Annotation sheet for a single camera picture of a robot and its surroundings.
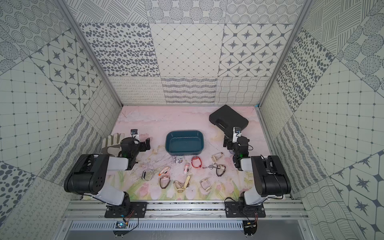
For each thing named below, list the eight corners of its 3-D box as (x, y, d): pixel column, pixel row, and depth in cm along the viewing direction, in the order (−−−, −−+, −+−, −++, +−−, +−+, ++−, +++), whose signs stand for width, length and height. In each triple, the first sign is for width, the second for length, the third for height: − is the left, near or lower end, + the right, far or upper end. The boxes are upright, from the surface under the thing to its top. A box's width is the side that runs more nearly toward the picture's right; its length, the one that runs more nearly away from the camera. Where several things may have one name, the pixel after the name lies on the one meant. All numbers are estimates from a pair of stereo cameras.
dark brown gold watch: (216, 176, 87) (216, 174, 85) (215, 166, 91) (216, 164, 89) (226, 176, 87) (227, 174, 85) (225, 166, 91) (225, 164, 89)
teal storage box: (165, 155, 95) (163, 150, 91) (168, 134, 105) (167, 130, 101) (204, 155, 95) (204, 151, 91) (203, 135, 105) (203, 130, 101)
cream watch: (202, 192, 82) (202, 191, 79) (199, 180, 86) (199, 179, 83) (211, 190, 82) (211, 188, 80) (208, 178, 86) (208, 177, 84)
